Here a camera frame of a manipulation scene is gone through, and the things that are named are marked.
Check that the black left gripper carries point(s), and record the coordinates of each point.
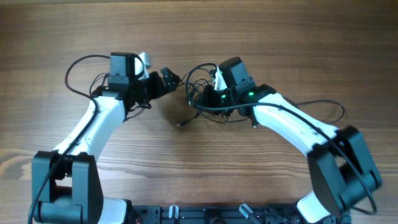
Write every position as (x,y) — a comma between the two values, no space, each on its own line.
(157,89)

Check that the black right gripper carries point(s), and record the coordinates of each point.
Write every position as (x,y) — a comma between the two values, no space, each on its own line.
(208,96)

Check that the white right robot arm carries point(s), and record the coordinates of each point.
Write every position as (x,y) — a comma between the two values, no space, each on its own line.
(342,169)

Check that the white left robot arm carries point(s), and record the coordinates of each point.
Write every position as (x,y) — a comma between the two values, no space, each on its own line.
(66,186)

